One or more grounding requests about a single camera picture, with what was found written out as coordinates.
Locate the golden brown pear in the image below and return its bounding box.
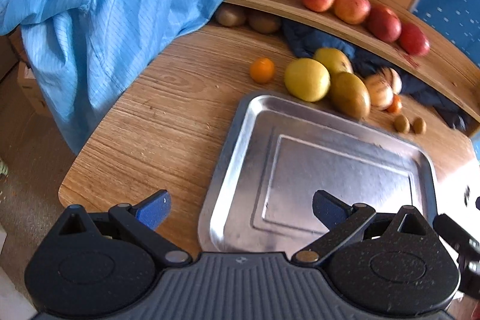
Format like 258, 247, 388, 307
329, 71, 371, 120

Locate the striped pepino melon front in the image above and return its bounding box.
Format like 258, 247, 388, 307
364, 74, 394, 110

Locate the striped pepino melon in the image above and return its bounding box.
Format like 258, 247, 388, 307
364, 74, 394, 110
379, 67, 403, 95

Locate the round yellow lemon fruit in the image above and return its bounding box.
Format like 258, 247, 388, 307
284, 58, 330, 102

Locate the yellow mango with spot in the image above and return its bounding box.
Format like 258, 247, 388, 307
313, 48, 353, 76

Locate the small orange mandarin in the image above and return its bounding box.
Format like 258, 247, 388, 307
249, 58, 276, 84

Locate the silver metal tray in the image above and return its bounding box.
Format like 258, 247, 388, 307
198, 92, 437, 255

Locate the striped pepino melon back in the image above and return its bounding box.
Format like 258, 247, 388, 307
379, 67, 403, 95

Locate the dark blue padded jacket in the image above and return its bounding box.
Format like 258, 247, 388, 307
281, 19, 473, 132

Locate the red apple rightmost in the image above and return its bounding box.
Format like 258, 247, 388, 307
397, 22, 431, 56

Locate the brown kiwi right under shelf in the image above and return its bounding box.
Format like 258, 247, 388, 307
247, 10, 281, 34

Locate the brown kiwi under shelf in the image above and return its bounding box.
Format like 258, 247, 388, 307
247, 10, 281, 34
214, 3, 247, 28

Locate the brown kiwi left under shelf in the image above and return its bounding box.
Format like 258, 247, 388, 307
214, 3, 247, 28

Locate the curved wooden shelf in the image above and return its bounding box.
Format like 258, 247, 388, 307
224, 0, 480, 135

